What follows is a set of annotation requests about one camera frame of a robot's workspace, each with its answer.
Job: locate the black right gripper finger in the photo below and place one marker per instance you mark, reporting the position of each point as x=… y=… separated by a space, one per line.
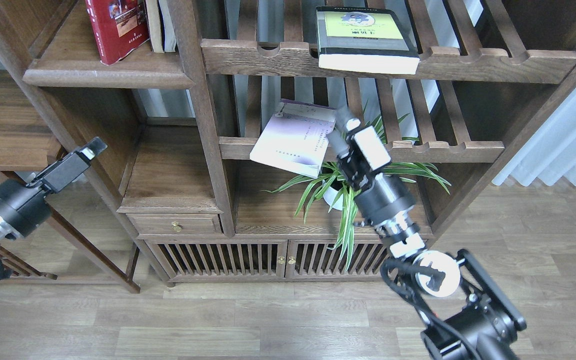
x=346 y=120

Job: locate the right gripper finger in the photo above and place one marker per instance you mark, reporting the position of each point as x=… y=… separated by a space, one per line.
x=339 y=145

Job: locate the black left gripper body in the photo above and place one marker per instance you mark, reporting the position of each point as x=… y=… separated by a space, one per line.
x=23 y=207

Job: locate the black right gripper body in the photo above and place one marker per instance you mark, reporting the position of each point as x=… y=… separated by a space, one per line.
x=383 y=200

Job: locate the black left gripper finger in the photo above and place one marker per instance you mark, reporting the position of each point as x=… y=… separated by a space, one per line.
x=93 y=149

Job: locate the white and purple book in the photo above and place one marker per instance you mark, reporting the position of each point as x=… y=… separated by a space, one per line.
x=295 y=138

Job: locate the red book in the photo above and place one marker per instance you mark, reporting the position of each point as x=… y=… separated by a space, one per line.
x=119 y=27

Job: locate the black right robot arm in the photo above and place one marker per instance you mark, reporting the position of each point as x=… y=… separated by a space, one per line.
x=466 y=314

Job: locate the upright cream books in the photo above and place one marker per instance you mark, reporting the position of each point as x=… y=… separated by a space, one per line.
x=160 y=26

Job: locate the green spider plant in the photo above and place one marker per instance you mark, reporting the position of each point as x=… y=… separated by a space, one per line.
x=330 y=183

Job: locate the white plant pot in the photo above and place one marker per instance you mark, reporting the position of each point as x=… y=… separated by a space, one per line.
x=333 y=196

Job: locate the dark wooden bookshelf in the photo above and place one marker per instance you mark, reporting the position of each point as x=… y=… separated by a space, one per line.
x=180 y=126

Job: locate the brass drawer knob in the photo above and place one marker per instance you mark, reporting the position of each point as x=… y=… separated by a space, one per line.
x=176 y=227

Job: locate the brass cabinet door knobs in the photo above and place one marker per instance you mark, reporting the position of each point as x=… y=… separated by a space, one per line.
x=282 y=260

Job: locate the white curtain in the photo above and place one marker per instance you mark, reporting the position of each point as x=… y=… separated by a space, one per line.
x=550 y=154

